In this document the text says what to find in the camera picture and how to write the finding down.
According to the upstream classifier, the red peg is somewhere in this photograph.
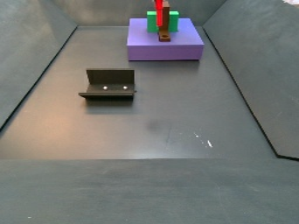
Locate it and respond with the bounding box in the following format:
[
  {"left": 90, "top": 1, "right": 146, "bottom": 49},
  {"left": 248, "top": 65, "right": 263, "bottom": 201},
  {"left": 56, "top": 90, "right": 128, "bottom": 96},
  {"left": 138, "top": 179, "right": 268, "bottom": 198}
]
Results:
[{"left": 154, "top": 0, "right": 164, "bottom": 27}]

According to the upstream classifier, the purple base board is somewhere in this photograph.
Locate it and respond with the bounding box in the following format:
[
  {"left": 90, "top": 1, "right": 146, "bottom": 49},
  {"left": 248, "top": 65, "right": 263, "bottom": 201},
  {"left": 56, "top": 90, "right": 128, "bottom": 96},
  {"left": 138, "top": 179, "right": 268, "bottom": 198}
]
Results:
[{"left": 126, "top": 18, "right": 204, "bottom": 61}]

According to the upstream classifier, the brown L-shaped block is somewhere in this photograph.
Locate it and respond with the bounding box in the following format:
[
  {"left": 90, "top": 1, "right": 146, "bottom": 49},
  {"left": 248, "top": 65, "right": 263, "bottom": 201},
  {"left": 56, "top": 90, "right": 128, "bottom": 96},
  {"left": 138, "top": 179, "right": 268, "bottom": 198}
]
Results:
[{"left": 158, "top": 0, "right": 171, "bottom": 42}]

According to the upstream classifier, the green U-shaped block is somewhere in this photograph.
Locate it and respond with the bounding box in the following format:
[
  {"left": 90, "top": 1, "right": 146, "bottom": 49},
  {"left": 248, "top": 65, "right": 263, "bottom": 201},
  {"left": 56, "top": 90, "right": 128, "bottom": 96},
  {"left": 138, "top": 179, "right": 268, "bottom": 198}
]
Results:
[{"left": 146, "top": 10, "right": 180, "bottom": 32}]

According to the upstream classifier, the black metal bracket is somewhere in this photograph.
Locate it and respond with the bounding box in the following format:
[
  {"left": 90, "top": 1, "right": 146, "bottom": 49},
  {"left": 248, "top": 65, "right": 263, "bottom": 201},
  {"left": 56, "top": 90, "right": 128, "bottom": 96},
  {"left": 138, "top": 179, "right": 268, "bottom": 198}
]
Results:
[{"left": 79, "top": 68, "right": 136, "bottom": 99}]

